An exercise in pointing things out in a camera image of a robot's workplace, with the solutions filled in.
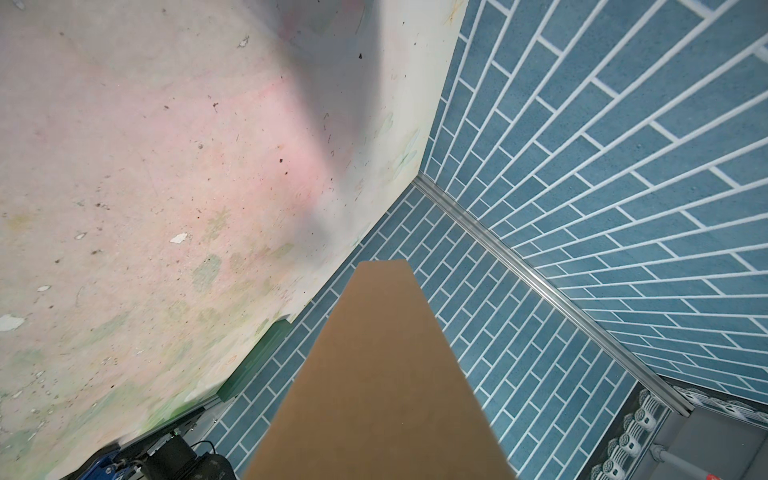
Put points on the brown cardboard box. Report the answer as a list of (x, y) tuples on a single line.
[(380, 395)]

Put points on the green rectangular block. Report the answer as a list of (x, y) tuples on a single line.
[(255, 360)]

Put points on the aluminium right corner post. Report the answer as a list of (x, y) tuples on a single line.
[(533, 279)]

